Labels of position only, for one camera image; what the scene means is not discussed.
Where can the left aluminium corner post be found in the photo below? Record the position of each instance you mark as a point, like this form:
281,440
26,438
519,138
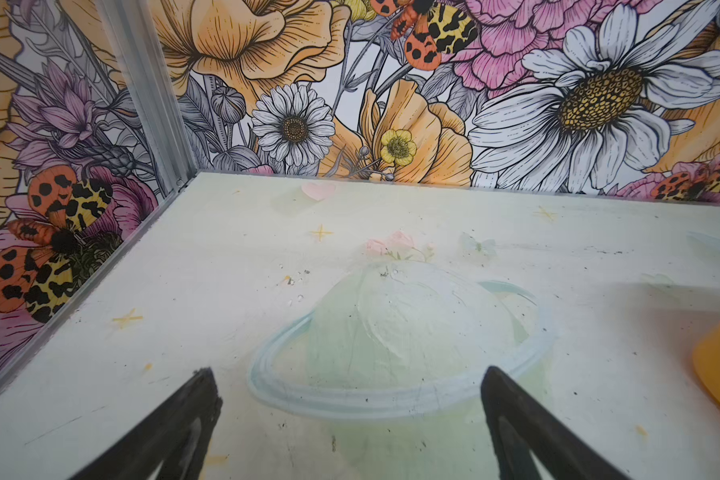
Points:
134,40

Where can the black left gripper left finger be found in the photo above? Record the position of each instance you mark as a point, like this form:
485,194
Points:
171,442

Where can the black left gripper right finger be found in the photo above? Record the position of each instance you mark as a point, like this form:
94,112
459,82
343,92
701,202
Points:
524,433

